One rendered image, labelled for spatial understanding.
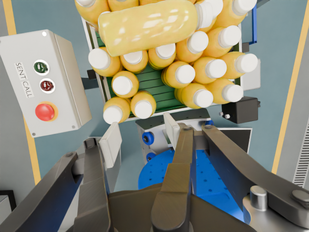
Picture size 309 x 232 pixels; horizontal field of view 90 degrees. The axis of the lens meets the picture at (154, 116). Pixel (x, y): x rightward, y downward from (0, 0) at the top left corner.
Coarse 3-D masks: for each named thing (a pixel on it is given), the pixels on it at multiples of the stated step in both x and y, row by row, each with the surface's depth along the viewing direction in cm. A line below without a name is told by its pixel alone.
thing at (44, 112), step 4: (40, 104) 31; (44, 104) 31; (48, 104) 31; (36, 108) 31; (40, 108) 31; (44, 108) 31; (48, 108) 31; (52, 108) 31; (36, 112) 31; (40, 112) 31; (44, 112) 31; (48, 112) 31; (52, 112) 31; (40, 116) 31; (44, 116) 31; (48, 116) 31; (52, 116) 31; (44, 120) 31; (48, 120) 31
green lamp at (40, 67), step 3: (36, 63) 29; (39, 63) 29; (42, 63) 29; (36, 66) 29; (39, 66) 29; (42, 66) 29; (45, 66) 29; (36, 69) 29; (39, 69) 29; (42, 69) 29; (45, 69) 29; (39, 72) 29; (42, 72) 29; (45, 72) 30
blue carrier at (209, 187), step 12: (156, 156) 48; (168, 156) 47; (204, 156) 43; (144, 168) 43; (156, 168) 42; (204, 168) 38; (144, 180) 38; (156, 180) 37; (204, 180) 34; (216, 180) 33; (204, 192) 31; (216, 192) 30; (228, 192) 30; (216, 204) 28; (228, 204) 27; (240, 216) 25
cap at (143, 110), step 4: (140, 104) 34; (144, 104) 34; (148, 104) 34; (136, 108) 34; (140, 108) 34; (144, 108) 34; (148, 108) 34; (136, 112) 34; (140, 112) 34; (144, 112) 34; (148, 112) 34; (140, 116) 34; (144, 116) 35; (148, 116) 35
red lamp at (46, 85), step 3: (42, 81) 30; (45, 81) 30; (48, 81) 30; (42, 84) 30; (45, 84) 30; (48, 84) 30; (51, 84) 30; (42, 87) 30; (45, 87) 30; (48, 87) 30; (51, 87) 30; (45, 90) 30; (48, 90) 30
